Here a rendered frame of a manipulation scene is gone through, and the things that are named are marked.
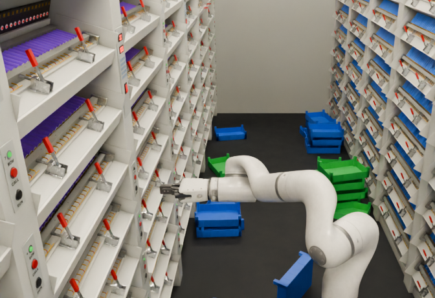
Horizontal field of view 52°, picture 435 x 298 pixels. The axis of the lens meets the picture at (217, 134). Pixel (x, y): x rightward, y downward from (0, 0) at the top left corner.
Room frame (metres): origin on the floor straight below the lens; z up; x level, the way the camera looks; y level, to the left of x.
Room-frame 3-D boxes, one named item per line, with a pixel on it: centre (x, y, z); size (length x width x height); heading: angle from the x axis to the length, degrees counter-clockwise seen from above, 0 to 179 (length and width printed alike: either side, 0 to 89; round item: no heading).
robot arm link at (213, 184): (1.36, 0.02, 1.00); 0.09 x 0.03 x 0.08; 175
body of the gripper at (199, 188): (1.36, 0.08, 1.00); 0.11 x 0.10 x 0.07; 85
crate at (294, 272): (1.92, -0.39, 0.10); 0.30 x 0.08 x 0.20; 142
